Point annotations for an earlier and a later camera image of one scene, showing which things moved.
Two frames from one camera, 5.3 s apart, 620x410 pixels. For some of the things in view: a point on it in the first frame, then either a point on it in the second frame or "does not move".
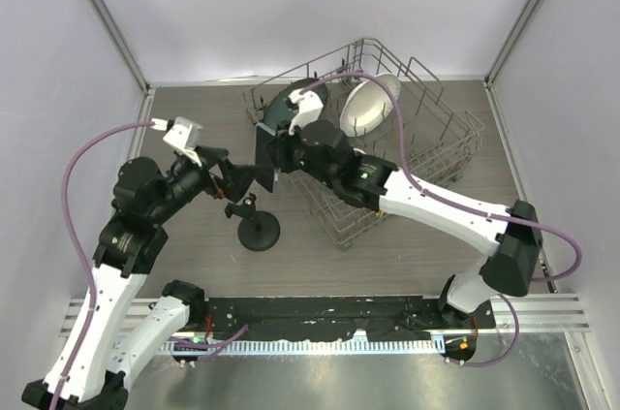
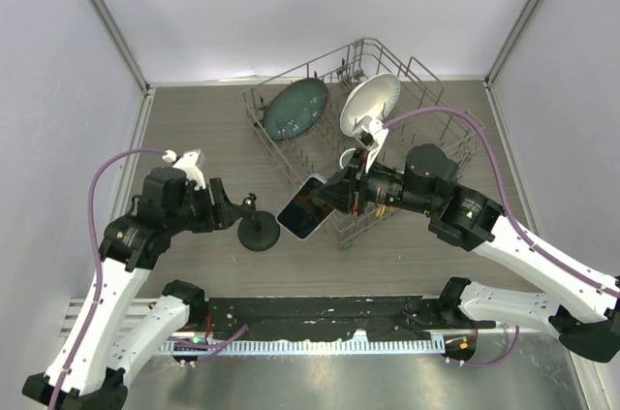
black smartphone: (264, 155) → (304, 213)
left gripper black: (235, 179) → (220, 214)
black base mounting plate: (316, 319) does not move
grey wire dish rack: (390, 105) does not move
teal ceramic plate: (277, 113) does not move
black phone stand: (260, 231) does not move
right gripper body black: (292, 155) → (360, 181)
